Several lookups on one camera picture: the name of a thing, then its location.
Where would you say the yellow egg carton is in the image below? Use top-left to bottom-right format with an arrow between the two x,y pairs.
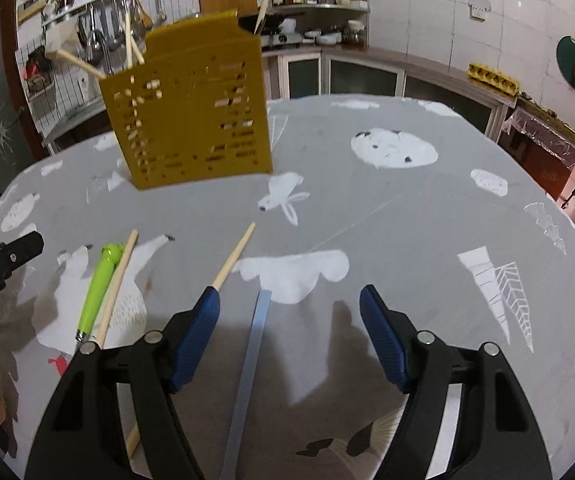
467,62 -> 524,99

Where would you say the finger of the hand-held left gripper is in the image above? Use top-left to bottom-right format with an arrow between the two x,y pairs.
0,232 -> 45,281

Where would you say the white hanging cloth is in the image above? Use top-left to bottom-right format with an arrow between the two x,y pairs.
45,19 -> 79,58

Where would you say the red and black hanging cloth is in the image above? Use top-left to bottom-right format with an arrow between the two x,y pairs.
24,55 -> 54,96

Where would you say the corner shelf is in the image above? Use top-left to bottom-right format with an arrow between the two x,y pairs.
266,0 -> 371,45

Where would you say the yellow slotted utensil holder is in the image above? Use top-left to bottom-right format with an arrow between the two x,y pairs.
98,10 -> 274,191

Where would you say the wooden table with plastic cover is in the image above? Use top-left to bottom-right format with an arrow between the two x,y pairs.
497,94 -> 575,247

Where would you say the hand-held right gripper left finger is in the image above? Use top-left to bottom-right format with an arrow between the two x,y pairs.
25,286 -> 221,480

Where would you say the steel sink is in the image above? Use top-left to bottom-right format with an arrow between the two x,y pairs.
42,94 -> 118,155

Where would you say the row of hanging kitchen utensils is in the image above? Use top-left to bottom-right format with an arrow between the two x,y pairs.
74,0 -> 154,67

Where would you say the kitchen counter cabinet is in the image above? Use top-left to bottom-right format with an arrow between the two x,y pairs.
262,44 -> 518,147

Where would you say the green handled fork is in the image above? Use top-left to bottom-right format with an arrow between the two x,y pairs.
72,242 -> 127,356

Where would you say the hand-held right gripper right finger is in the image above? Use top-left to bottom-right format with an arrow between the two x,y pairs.
359,284 -> 553,480

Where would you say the white wall box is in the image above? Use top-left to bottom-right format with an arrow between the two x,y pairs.
16,0 -> 51,22

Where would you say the grey-blue utensil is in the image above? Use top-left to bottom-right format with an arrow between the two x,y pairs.
218,290 -> 273,480

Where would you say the black wok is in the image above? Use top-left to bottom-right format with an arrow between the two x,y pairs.
240,11 -> 306,36

